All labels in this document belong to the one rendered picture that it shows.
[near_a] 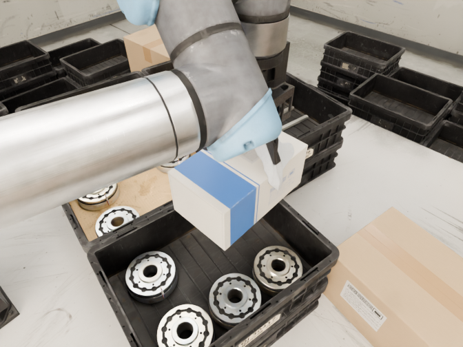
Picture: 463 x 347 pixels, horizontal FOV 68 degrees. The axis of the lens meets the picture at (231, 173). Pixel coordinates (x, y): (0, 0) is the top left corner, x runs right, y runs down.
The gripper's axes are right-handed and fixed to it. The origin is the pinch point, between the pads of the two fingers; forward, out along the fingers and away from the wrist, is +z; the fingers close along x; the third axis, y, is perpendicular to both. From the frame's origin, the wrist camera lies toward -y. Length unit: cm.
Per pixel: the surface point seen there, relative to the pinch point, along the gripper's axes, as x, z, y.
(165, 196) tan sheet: 26.4, 27.8, 1.2
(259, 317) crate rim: -13.9, 17.8, -9.9
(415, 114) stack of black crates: 4, 61, 140
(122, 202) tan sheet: 32.7, 27.9, -7.6
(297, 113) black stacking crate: 23, 28, 56
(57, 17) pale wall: 342, 89, 108
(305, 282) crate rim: -15.9, 17.7, 0.5
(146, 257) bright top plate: 13.4, 25.0, -14.0
